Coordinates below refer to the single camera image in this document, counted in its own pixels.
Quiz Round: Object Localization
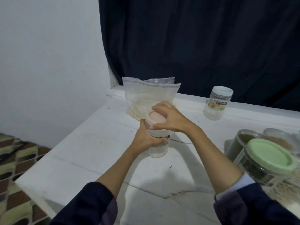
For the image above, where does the zip bag of grains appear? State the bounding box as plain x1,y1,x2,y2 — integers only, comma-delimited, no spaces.
122,76,182,121

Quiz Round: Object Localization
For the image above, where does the transparent jar green lid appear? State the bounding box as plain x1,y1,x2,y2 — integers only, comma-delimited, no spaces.
233,138,299,186

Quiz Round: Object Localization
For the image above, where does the person's right hand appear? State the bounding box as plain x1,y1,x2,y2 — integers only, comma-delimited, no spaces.
146,101,198,135

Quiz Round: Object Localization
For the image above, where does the green round lid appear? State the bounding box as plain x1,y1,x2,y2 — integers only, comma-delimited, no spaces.
246,138,299,175

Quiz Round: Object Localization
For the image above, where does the person's left forearm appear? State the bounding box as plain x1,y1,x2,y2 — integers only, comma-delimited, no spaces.
52,145,151,225

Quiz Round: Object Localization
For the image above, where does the transparent jar blue lid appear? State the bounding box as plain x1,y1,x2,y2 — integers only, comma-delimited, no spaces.
203,86,234,121

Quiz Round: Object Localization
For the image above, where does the dark navy curtain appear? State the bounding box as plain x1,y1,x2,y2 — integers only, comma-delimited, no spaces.
98,0,300,112

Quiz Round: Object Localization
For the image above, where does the pile of yellow soybeans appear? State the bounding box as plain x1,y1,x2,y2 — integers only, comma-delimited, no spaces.
268,135,295,150

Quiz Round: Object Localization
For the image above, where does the person's right forearm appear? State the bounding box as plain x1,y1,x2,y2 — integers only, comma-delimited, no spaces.
187,125,300,225

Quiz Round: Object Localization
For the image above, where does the person's left hand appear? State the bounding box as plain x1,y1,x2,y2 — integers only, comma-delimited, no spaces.
130,119,169,155

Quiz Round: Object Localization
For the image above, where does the clear zip bag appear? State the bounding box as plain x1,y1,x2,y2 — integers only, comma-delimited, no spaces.
145,77,175,85

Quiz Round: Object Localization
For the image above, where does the transparent jar pink lid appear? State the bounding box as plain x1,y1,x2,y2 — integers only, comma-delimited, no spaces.
145,110,172,158

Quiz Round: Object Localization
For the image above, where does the pink round lid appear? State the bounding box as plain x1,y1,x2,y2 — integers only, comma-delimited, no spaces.
146,110,168,126

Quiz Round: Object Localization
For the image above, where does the pile of green beans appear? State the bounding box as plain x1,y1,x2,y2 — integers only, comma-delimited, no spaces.
227,133,282,183

